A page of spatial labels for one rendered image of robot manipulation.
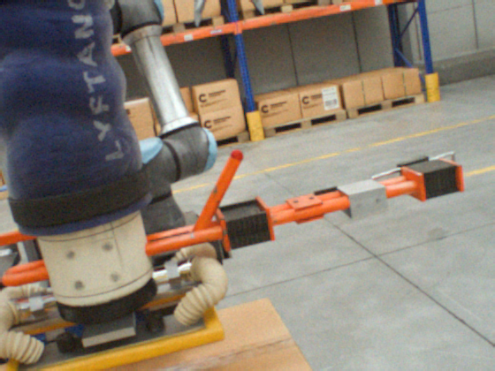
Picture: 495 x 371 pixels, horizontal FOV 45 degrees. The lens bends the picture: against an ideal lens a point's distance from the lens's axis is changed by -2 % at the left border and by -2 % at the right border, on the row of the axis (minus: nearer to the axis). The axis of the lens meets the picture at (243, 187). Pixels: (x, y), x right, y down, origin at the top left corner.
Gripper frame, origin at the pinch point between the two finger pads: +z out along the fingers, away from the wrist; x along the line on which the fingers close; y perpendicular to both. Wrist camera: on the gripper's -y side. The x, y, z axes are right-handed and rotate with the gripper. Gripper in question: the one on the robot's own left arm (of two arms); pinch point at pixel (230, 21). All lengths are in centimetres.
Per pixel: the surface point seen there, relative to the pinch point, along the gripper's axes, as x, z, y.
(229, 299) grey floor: 8, 152, -193
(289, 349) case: -9, 58, 41
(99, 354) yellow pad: -39, 44, 50
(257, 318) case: -11, 58, 26
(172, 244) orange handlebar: -25, 33, 41
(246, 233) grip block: -13, 34, 42
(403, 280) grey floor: 102, 152, -156
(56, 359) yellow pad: -46, 44, 49
